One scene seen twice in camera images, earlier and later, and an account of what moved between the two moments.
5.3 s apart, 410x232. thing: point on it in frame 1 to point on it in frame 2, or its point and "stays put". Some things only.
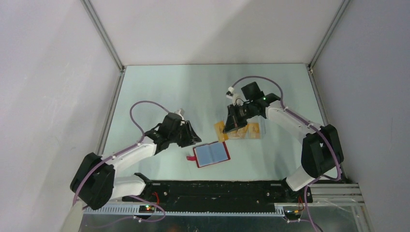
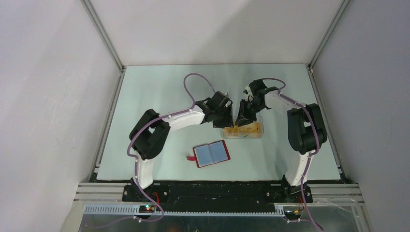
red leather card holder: (210, 153) stays put
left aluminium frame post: (103, 33) stays put
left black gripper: (191, 137) to (227, 121)
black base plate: (256, 192) stays put
